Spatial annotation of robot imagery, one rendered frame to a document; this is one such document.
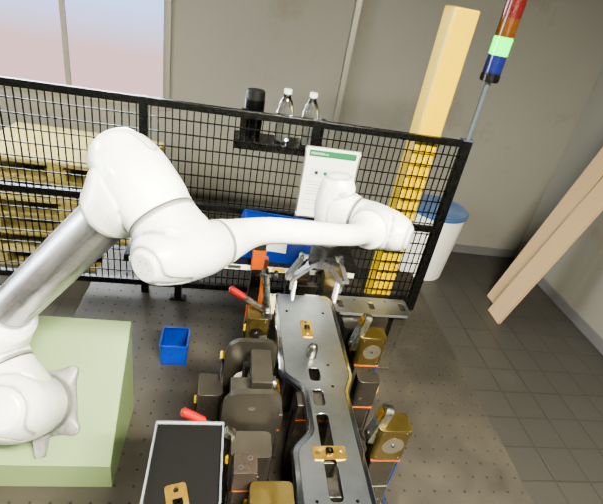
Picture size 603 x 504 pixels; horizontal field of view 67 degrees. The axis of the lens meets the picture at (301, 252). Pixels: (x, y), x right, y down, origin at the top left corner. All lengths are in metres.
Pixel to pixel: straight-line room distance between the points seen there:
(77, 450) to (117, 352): 0.27
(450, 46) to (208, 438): 1.53
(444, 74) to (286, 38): 2.01
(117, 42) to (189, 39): 0.51
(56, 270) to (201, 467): 0.48
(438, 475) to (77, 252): 1.27
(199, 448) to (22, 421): 0.41
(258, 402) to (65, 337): 0.63
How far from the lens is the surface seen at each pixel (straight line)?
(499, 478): 1.79
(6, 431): 1.21
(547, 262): 3.74
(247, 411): 1.10
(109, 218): 0.90
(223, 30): 3.72
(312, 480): 1.18
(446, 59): 1.90
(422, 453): 1.72
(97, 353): 1.43
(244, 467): 1.05
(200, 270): 0.84
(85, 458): 1.44
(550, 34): 4.35
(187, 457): 0.99
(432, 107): 1.92
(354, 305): 1.70
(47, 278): 1.07
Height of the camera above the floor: 1.97
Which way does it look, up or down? 30 degrees down
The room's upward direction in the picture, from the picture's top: 11 degrees clockwise
